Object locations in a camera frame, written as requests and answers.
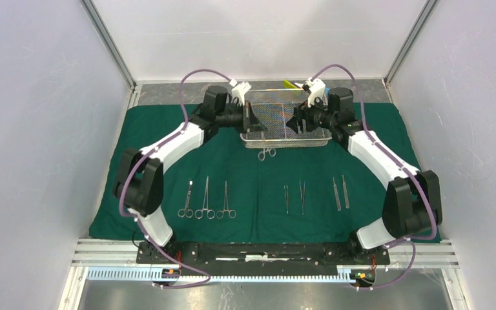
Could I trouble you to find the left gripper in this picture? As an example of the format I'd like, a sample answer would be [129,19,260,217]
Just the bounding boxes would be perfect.
[216,101,267,135]

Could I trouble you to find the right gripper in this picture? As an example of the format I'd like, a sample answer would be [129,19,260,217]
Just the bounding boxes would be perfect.
[285,92,336,136]

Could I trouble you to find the metal mesh instrument tray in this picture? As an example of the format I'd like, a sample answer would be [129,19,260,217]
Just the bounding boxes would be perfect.
[240,88,331,149]

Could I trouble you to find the green surgical cloth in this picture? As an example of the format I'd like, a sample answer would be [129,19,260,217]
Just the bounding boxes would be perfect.
[88,101,442,245]

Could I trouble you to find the pointed steel tweezers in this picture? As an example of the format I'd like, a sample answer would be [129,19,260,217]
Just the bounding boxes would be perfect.
[299,180,306,215]

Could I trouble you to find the steel scalpel handle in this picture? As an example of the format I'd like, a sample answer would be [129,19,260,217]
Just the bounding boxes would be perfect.
[342,175,350,209]

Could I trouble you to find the steel forceps with ring handles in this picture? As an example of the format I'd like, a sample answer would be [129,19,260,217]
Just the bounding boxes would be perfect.
[194,177,216,220]

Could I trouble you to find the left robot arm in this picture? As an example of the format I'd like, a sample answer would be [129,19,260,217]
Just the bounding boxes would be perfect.
[113,82,266,263]

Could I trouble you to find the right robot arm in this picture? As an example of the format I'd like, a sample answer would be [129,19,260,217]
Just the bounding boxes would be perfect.
[286,87,442,264]

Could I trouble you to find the yellow-green lego brick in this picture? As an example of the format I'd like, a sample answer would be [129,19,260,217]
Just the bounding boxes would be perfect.
[282,80,297,89]

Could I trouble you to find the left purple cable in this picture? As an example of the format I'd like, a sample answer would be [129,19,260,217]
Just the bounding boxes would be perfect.
[118,69,237,291]

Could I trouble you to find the purple cable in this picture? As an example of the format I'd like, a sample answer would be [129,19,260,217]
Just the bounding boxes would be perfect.
[307,64,439,292]
[118,69,237,291]

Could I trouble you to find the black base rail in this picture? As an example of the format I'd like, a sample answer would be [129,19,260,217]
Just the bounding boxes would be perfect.
[136,241,391,285]

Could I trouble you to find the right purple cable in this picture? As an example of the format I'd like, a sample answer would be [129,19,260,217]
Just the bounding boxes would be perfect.
[307,64,439,292]

